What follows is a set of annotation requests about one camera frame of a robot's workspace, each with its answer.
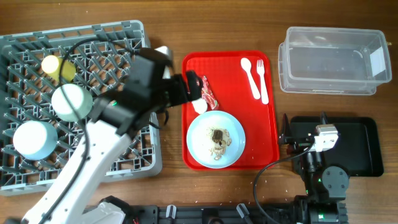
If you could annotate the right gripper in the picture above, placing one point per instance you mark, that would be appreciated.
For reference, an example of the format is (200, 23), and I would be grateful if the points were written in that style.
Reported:
(286, 135)

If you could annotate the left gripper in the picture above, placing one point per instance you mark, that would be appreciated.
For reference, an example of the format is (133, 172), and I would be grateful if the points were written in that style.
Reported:
(177, 94)

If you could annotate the white napkin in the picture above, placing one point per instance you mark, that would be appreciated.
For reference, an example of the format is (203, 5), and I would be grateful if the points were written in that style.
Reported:
(200, 106)

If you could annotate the red snack wrapper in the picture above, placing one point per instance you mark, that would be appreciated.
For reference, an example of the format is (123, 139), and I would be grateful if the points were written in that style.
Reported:
(207, 94)

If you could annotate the light blue plate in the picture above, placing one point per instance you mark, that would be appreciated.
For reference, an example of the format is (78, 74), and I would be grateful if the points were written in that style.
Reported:
(198, 139)

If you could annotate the white plastic fork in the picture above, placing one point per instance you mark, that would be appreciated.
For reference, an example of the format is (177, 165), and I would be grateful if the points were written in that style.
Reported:
(260, 68)

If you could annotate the white plastic spoon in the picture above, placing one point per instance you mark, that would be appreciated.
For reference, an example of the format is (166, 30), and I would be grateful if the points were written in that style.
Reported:
(246, 66)

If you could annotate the mint green bowl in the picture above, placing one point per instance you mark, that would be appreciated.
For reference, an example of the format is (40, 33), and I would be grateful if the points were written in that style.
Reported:
(80, 98)

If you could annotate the yellow plastic cup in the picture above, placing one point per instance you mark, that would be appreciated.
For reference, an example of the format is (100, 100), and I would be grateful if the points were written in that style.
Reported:
(51, 66)

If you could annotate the light blue bowl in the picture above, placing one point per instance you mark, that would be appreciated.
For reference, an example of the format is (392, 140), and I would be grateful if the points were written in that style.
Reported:
(35, 140)

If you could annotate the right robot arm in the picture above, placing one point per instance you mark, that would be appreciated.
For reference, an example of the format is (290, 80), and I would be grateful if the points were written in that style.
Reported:
(325, 185)

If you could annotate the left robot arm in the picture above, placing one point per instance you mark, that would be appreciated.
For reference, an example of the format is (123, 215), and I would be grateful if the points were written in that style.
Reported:
(116, 118)

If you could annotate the grey dishwasher rack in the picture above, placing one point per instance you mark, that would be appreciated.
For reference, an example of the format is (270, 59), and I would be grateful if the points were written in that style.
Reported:
(100, 54)

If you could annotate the food scraps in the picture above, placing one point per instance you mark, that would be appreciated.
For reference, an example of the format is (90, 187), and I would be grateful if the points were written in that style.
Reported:
(220, 140)

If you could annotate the black plastic tray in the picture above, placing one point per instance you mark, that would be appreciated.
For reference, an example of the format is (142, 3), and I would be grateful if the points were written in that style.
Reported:
(357, 150)

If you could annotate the red plastic tray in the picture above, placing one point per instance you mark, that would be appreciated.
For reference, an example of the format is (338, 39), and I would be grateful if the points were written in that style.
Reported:
(230, 86)

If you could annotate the clear plastic bin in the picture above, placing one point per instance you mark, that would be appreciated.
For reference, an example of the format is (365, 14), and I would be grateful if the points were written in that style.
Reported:
(333, 61)

